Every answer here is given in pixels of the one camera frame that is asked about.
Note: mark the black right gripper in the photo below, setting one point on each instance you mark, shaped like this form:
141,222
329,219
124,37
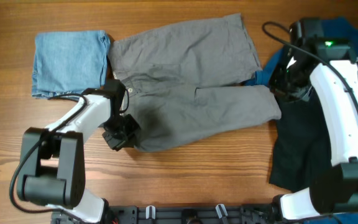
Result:
275,85

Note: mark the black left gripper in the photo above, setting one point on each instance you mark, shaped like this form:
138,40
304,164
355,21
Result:
116,144

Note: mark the grey shorts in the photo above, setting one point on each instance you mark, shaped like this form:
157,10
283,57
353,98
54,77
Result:
188,81

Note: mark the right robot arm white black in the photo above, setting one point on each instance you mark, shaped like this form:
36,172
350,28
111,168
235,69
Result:
337,190

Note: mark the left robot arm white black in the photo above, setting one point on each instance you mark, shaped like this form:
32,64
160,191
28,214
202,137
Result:
51,176

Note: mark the black garment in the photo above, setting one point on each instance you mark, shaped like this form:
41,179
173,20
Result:
317,134

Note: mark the blue shirt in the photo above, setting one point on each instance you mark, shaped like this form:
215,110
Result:
314,78

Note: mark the folded light blue jeans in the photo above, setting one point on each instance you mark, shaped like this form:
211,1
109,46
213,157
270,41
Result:
69,62

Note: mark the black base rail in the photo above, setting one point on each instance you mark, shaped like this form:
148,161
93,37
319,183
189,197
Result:
218,214

